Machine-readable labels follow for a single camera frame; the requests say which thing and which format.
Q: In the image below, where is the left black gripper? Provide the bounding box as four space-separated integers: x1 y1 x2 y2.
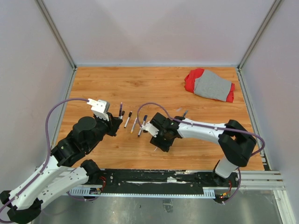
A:
85 112 123 150

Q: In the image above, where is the white marker yellow end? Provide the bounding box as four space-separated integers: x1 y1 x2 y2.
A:
130 116 138 134

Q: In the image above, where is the purple marker pen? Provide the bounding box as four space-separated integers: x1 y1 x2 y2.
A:
119 102 123 118

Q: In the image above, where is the white blue marker pen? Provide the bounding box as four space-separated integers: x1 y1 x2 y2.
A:
137 115 148 137

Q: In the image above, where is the white whiteboard marker pen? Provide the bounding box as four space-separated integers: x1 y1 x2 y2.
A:
124 111 132 128

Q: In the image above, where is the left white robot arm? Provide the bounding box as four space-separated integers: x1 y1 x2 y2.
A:
0 112 122 224

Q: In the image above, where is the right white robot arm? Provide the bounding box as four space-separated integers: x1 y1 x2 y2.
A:
143 113 256 187

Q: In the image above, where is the red and grey cloth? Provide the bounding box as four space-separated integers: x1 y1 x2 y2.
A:
184 68 235 103

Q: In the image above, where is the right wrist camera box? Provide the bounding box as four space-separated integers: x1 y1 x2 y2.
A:
142 122 159 137

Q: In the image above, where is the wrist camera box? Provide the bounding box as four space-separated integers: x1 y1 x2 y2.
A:
142 122 159 137
87 98 110 121

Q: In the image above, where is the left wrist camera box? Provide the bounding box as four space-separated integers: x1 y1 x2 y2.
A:
87 98 110 121

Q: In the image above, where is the black mounting base rail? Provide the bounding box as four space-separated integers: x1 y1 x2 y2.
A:
72 168 240 196

